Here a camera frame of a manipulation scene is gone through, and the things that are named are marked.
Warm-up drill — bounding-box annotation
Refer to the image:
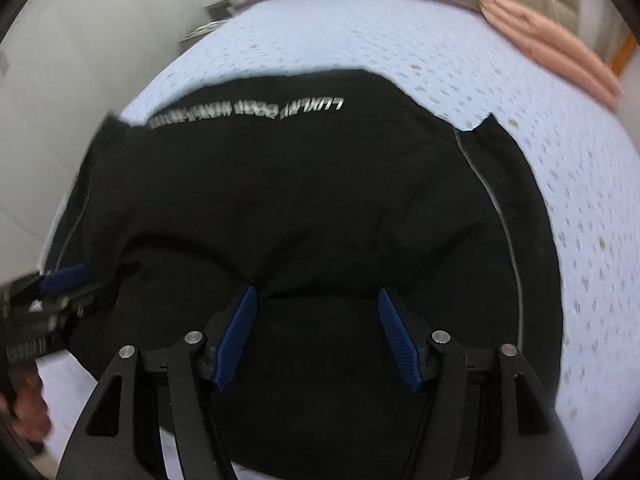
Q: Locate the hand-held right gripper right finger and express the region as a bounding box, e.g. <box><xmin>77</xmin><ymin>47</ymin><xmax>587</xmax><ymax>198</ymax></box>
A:
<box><xmin>377</xmin><ymin>286</ymin><xmax>586</xmax><ymax>480</ymax></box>

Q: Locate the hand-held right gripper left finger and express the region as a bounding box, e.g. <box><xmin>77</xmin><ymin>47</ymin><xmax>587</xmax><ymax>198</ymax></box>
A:
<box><xmin>56</xmin><ymin>284</ymin><xmax>260</xmax><ymax>480</ymax></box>

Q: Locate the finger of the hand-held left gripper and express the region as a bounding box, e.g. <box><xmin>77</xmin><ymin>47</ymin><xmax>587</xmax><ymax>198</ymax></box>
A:
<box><xmin>38</xmin><ymin>264</ymin><xmax>105</xmax><ymax>307</ymax></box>

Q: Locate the black hooded jacket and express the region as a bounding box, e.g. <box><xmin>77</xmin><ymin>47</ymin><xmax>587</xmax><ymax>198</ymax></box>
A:
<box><xmin>47</xmin><ymin>67</ymin><xmax>565</xmax><ymax>480</ymax></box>

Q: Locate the person's left hand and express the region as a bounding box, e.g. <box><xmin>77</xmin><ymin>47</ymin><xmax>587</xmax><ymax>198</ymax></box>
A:
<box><xmin>6</xmin><ymin>372</ymin><xmax>54</xmax><ymax>442</ymax></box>

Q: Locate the bed with floral sheet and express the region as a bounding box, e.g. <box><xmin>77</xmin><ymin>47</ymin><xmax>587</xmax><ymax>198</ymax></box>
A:
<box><xmin>35</xmin><ymin>0</ymin><xmax>640</xmax><ymax>480</ymax></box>

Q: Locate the grey nightstand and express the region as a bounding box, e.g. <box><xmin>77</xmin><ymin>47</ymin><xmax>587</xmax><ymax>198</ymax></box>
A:
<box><xmin>181</xmin><ymin>15</ymin><xmax>233</xmax><ymax>46</ymax></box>

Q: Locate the dark box on nightstand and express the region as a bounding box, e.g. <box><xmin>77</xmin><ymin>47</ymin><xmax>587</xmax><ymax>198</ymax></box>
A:
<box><xmin>204</xmin><ymin>1</ymin><xmax>235</xmax><ymax>22</ymax></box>

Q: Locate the folded pink blanket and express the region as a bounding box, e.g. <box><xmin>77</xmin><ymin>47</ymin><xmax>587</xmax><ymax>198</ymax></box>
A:
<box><xmin>479</xmin><ymin>0</ymin><xmax>625</xmax><ymax>111</ymax></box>

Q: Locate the orange curtain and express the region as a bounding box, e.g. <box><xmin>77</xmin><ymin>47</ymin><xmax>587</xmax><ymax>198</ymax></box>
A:
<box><xmin>607</xmin><ymin>30</ymin><xmax>640</xmax><ymax>78</ymax></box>

